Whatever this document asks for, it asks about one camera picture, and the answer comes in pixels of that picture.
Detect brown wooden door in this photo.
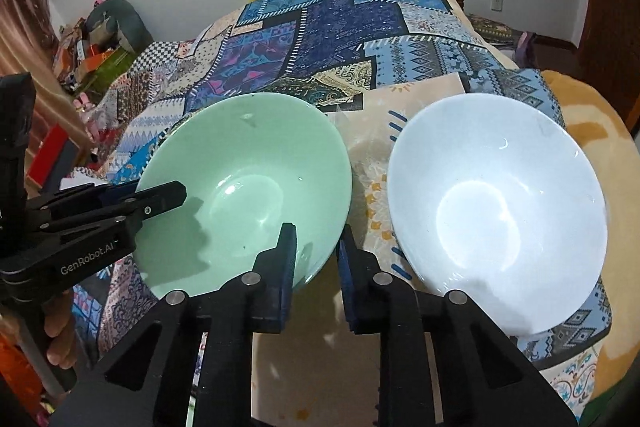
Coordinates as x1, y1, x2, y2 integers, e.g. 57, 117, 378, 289
578, 0, 639, 134

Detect wall power socket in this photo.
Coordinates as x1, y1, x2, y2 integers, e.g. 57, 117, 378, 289
491, 0, 503, 12

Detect mint green bowl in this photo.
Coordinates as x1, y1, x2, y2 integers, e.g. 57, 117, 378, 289
134, 92, 352, 298

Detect white patterned bowl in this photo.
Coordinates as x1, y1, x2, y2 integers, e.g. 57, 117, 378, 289
386, 93, 606, 336

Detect striped brown curtain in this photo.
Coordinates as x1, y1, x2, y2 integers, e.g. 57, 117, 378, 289
1, 0, 92, 167

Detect yellow green plush blanket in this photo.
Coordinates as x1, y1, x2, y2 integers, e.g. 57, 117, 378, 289
542, 70, 639, 426

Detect red box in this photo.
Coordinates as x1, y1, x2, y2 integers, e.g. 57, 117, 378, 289
27, 124, 79, 190

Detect grey neck pillow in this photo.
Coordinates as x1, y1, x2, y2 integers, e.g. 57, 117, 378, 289
86, 0, 153, 55

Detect person's left hand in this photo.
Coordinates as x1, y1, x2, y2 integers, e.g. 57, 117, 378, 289
43, 289, 77, 369

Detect green gift bag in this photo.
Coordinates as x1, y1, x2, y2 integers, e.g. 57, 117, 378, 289
76, 48, 137, 98

